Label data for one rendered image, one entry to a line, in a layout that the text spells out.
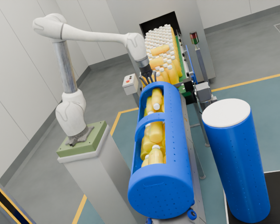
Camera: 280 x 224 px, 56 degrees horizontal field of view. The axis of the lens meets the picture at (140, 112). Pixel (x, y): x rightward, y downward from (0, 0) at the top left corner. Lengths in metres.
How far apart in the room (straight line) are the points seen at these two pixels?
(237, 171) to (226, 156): 0.13
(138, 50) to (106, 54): 5.07
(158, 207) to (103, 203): 1.06
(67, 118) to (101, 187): 0.60
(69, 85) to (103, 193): 0.86
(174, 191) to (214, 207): 1.35
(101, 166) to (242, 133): 0.97
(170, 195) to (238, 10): 5.37
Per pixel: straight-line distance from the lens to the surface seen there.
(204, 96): 2.35
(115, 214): 2.33
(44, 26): 1.75
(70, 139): 1.96
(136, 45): 1.70
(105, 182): 2.04
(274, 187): 2.36
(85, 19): 6.63
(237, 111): 1.63
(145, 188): 1.16
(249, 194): 1.94
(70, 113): 1.86
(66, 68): 1.96
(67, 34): 1.73
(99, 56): 6.84
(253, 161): 1.77
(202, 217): 1.36
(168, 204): 1.22
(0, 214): 0.85
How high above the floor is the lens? 1.96
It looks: 28 degrees down
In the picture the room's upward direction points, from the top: 24 degrees counter-clockwise
